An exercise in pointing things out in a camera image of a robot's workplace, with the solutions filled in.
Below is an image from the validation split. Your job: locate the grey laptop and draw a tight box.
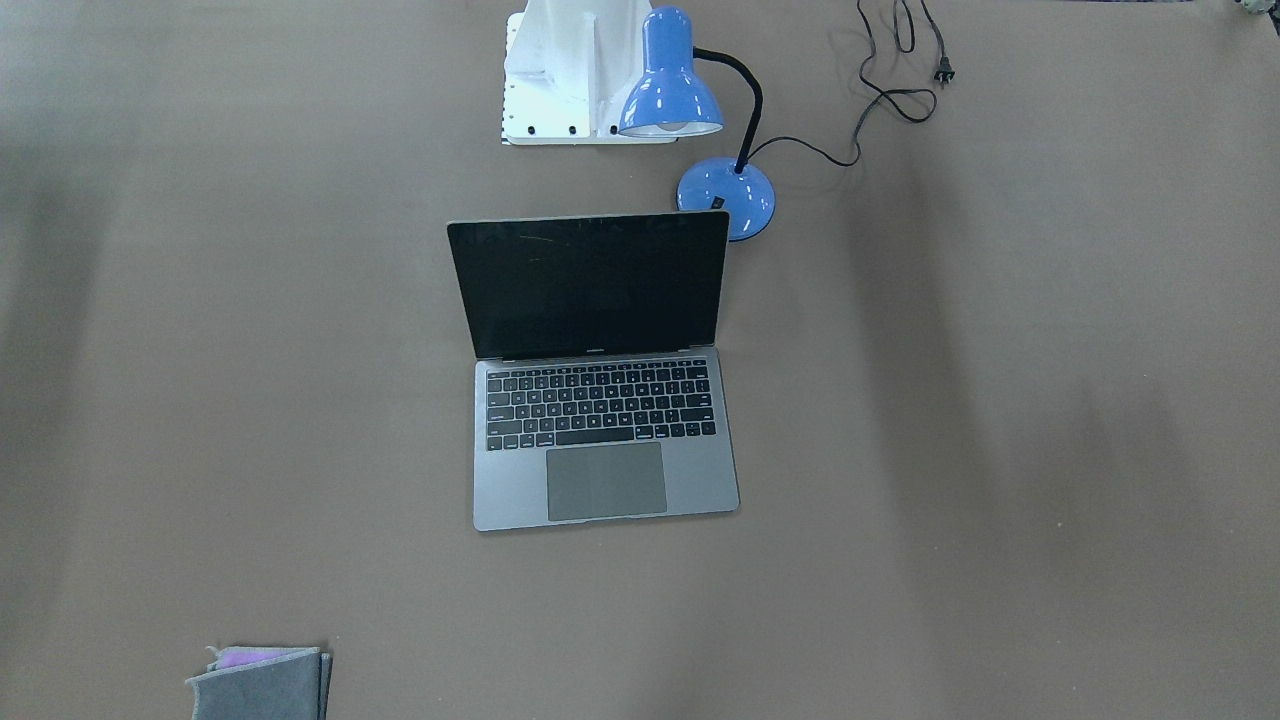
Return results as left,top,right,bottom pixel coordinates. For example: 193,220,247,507
447,210,740,532

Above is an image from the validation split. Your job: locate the blue desk lamp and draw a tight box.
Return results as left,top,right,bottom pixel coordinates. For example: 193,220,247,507
618,5,776,242

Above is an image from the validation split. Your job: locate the grey folded cloth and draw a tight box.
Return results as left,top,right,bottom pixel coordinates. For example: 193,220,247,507
186,646,332,719

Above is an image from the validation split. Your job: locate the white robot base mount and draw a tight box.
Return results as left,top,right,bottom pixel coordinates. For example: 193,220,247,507
500,1,668,146

